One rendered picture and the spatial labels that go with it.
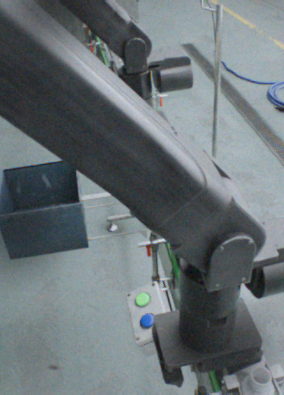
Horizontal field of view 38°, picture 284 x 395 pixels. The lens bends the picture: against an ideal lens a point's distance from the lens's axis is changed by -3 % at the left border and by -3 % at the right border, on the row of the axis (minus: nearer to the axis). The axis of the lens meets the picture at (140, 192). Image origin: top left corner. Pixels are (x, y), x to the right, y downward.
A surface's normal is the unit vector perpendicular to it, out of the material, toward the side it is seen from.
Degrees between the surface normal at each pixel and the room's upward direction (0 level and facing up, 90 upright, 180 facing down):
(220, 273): 93
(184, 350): 1
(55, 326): 0
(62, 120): 95
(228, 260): 93
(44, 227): 90
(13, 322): 0
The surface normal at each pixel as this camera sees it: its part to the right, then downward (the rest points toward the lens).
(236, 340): -0.07, -0.80
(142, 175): 0.19, 0.54
